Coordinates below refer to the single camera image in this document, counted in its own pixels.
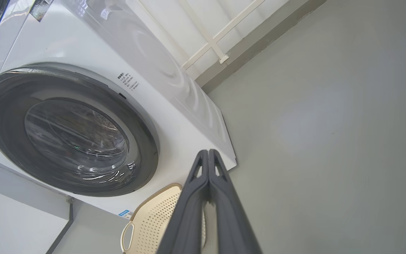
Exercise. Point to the white front-load washing machine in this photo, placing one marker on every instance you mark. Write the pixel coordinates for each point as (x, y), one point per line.
(83, 42)

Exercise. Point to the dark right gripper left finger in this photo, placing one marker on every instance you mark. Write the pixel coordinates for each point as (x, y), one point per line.
(189, 218)

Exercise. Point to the cream perforated laundry basket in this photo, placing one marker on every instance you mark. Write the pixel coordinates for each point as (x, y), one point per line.
(153, 218)

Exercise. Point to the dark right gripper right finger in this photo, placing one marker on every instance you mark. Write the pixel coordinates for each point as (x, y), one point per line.
(231, 218)

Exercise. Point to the black round glass washer door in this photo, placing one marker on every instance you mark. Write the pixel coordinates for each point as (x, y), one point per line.
(5, 116)

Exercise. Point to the white metal railing frame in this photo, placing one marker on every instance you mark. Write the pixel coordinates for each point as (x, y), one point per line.
(210, 42)

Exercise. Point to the blue white energy label sticker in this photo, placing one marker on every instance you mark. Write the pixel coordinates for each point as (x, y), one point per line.
(125, 213)

